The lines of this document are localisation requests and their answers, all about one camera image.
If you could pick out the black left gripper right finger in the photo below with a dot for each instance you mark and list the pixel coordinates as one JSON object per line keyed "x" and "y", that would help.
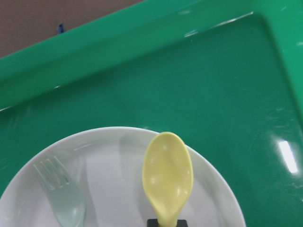
{"x": 181, "y": 223}

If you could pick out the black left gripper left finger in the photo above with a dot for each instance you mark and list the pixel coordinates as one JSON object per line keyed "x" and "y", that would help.
{"x": 152, "y": 223}

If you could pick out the yellow plastic spoon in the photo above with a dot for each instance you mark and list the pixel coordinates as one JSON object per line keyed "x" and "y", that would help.
{"x": 167, "y": 177}

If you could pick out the white round plate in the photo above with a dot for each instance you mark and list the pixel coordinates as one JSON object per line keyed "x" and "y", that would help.
{"x": 107, "y": 164}

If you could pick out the pale green plastic fork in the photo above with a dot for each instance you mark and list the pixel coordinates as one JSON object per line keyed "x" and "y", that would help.
{"x": 64, "y": 194}

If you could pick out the green plastic tray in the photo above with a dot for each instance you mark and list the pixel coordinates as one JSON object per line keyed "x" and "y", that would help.
{"x": 225, "y": 75}

